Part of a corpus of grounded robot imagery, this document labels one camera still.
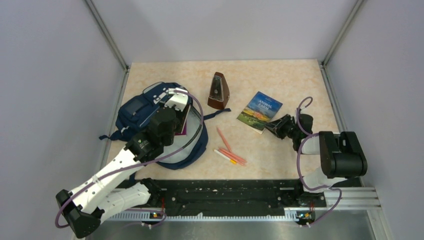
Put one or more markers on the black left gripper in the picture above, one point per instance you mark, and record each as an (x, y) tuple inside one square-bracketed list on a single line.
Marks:
[(177, 123)]

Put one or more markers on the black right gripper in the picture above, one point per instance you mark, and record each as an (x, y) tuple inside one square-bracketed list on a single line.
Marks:
[(276, 127)]

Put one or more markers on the purple colourful children's book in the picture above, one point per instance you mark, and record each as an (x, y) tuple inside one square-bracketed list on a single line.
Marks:
[(184, 124)]

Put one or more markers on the blue green landscape book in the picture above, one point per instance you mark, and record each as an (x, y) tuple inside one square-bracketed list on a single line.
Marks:
[(260, 110)]

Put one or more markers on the navy blue student backpack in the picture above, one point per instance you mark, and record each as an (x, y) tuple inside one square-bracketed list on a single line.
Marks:
[(135, 114)]

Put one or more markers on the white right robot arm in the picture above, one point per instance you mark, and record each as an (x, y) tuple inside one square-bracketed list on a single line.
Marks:
[(340, 154)]

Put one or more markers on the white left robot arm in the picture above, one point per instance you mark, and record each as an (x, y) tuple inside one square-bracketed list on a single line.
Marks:
[(87, 206)]

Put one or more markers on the pink pen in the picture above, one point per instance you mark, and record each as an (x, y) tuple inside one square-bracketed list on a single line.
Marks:
[(226, 143), (232, 153), (234, 157)]

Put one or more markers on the brown wooden metronome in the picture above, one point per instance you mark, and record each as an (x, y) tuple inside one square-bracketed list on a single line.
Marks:
[(219, 93)]

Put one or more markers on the white yellow-tipped pen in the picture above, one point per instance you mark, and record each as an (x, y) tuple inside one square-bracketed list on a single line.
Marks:
[(225, 157)]

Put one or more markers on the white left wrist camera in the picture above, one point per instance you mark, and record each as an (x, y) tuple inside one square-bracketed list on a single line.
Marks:
[(178, 99)]

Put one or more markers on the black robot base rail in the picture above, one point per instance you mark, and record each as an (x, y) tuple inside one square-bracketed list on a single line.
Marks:
[(229, 198)]

